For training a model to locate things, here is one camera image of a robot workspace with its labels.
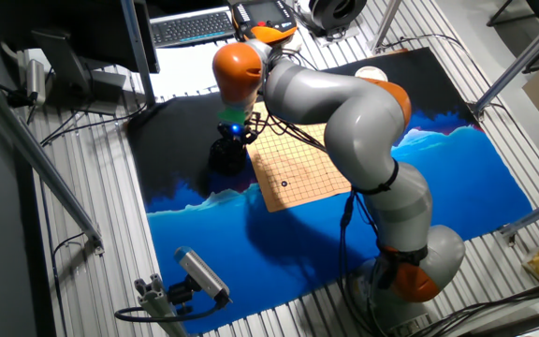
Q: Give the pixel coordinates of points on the black computer monitor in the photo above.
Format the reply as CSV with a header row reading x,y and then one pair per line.
x,y
87,28

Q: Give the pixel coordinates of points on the blue black printed mat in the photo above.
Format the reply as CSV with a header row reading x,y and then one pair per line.
x,y
461,187

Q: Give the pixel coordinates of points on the silver cylindrical device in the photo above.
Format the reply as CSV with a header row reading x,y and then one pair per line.
x,y
35,82

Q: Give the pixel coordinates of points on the white paper sheet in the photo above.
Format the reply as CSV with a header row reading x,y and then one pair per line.
x,y
180,70

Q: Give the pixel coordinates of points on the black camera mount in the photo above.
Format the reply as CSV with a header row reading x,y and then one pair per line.
x,y
180,295

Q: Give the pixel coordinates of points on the black round drum device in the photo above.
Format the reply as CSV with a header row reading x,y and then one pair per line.
x,y
330,16

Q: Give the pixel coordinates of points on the aluminium frame post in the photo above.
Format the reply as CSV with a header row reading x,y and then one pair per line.
x,y
136,47
386,19

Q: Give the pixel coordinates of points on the black round stone bowl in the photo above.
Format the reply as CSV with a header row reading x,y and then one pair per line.
x,y
227,166

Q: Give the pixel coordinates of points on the short aluminium extrusion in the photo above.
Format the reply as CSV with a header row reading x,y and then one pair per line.
x,y
157,304

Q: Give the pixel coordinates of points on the white crumpled cloth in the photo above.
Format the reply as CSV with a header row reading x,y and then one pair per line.
x,y
295,44

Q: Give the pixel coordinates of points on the white round stone bowl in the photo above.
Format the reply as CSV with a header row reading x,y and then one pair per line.
x,y
371,74

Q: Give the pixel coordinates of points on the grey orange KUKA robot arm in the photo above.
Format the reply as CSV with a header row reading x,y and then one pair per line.
x,y
358,121

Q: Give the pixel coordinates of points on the orange grey teach pendant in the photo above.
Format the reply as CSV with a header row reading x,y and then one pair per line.
x,y
269,33

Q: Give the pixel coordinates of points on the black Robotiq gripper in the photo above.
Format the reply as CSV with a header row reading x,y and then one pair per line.
x,y
237,136

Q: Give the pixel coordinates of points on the tan go board sheet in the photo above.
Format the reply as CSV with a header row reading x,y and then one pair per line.
x,y
297,168

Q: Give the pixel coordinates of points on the aluminium frame rail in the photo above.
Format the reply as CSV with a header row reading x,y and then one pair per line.
x,y
522,60
536,214
40,161

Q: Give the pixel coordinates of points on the grey metal base plate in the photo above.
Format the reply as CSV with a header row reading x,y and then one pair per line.
x,y
339,37

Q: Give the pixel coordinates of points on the black flat bar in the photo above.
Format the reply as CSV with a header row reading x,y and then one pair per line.
x,y
517,327

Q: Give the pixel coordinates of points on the silver depth camera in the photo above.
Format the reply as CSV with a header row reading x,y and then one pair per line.
x,y
201,273

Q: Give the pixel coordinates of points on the black computer keyboard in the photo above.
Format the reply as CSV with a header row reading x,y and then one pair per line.
x,y
190,28

